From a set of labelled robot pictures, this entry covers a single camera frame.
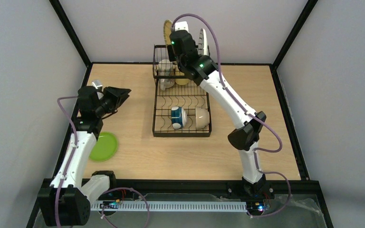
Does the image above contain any green plate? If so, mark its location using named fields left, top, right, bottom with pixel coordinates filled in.
left=89, top=132, right=118, bottom=162

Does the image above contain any yellow cup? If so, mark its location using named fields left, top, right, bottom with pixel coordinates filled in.
left=175, top=71, right=190, bottom=86

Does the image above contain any black wire dish rack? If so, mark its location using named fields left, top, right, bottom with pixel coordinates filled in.
left=152, top=45, right=212, bottom=137

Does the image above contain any blue striped white plate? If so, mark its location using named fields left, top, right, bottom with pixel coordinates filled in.
left=198, top=28, right=210, bottom=56

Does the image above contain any small blue rimmed bowl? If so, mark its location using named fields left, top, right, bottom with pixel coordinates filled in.
left=171, top=106, right=187, bottom=130

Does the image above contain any white slotted cable duct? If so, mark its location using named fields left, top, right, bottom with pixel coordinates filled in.
left=91, top=201, right=247, bottom=212

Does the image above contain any white ceramic bowl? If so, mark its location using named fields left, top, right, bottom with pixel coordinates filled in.
left=195, top=107, right=210, bottom=130

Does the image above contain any black frame front rail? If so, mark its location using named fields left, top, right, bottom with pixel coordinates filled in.
left=40, top=179, right=322, bottom=197

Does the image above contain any woven bamboo coaster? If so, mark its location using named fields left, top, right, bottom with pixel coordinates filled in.
left=163, top=19, right=173, bottom=46

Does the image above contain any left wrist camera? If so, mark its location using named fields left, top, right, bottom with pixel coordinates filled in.
left=91, top=79, right=104, bottom=100

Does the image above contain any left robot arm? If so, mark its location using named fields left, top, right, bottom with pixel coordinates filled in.
left=37, top=85, right=131, bottom=227

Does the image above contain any beige patterned mug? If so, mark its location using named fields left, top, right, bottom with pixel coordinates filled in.
left=158, top=59, right=175, bottom=91

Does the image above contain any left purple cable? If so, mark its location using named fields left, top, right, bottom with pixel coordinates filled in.
left=54, top=95, right=150, bottom=228

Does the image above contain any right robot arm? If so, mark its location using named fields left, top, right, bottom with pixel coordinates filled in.
left=168, top=30, right=266, bottom=184

